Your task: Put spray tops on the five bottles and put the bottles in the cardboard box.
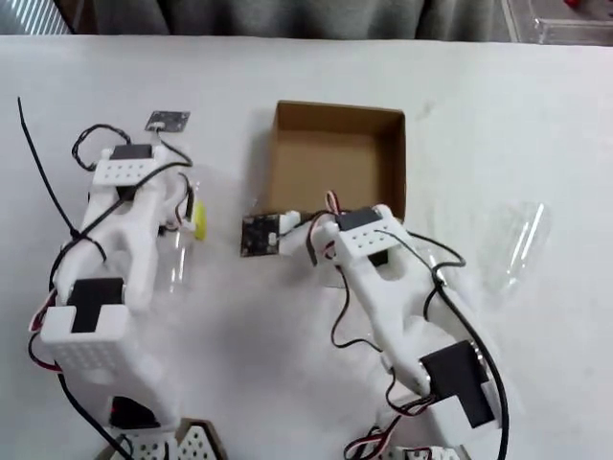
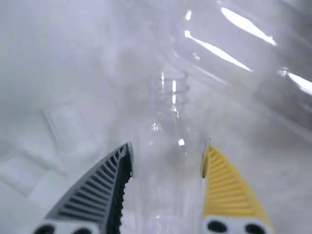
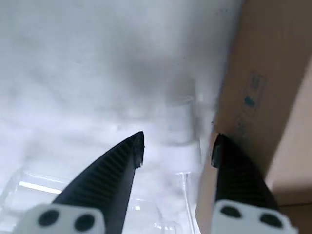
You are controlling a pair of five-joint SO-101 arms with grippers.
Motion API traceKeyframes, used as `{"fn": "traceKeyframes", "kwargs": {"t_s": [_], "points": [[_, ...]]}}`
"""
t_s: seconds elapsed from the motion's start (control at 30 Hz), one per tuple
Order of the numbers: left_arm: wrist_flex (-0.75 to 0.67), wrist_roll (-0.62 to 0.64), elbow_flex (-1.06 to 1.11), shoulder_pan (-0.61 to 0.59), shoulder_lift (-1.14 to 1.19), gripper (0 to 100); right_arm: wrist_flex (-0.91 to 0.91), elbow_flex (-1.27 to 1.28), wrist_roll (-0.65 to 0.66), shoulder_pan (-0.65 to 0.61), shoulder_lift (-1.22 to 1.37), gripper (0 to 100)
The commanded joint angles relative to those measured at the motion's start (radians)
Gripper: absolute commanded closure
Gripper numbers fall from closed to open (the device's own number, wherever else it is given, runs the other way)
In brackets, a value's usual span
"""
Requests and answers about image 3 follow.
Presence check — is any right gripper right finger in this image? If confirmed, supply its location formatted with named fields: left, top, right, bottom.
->
left=211, top=133, right=297, bottom=234

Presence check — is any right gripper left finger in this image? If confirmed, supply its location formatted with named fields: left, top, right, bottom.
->
left=15, top=131, right=145, bottom=234

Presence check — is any brown cardboard box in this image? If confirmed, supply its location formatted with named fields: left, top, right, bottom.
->
left=195, top=0, right=312, bottom=234

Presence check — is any clear plastic bottle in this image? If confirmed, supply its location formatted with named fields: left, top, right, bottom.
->
left=0, top=168, right=199, bottom=234
left=146, top=95, right=204, bottom=149

